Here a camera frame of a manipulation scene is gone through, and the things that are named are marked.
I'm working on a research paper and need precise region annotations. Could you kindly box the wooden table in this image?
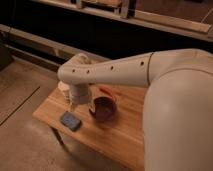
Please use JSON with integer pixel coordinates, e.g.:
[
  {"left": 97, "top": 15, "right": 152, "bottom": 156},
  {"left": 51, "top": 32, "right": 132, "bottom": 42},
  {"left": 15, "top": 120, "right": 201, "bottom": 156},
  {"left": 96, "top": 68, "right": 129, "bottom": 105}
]
[{"left": 33, "top": 86, "right": 146, "bottom": 171}]

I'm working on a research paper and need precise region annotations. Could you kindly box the cream ceramic cup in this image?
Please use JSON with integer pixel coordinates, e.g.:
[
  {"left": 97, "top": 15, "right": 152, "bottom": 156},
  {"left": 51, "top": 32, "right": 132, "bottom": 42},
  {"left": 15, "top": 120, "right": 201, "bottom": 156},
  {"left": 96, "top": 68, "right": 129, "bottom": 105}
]
[{"left": 58, "top": 81, "right": 69, "bottom": 101}]

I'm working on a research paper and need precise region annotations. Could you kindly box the orange-red object behind bowl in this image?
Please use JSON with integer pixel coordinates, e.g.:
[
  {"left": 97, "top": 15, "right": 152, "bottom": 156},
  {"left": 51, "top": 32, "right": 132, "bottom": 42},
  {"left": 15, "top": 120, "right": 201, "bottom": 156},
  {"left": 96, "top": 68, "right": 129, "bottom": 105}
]
[{"left": 99, "top": 87, "right": 115, "bottom": 98}]

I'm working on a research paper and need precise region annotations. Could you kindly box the dark red ceramic bowl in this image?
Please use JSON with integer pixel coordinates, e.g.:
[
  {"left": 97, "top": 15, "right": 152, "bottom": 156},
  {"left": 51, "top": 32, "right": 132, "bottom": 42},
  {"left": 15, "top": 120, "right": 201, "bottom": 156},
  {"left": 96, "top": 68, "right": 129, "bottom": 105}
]
[{"left": 89, "top": 97, "right": 117, "bottom": 122}]

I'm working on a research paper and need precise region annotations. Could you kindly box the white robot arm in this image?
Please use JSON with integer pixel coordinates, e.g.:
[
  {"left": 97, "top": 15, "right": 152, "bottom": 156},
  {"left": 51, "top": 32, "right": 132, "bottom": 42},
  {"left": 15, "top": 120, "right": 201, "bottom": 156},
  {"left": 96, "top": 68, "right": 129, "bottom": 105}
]
[{"left": 58, "top": 49, "right": 213, "bottom": 171}]

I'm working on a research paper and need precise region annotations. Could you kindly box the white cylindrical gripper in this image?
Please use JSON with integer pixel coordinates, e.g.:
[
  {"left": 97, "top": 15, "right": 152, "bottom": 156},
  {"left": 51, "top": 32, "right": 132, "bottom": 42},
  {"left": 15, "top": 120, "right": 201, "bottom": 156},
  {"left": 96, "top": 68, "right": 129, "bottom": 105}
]
[{"left": 69, "top": 84, "right": 91, "bottom": 104}]

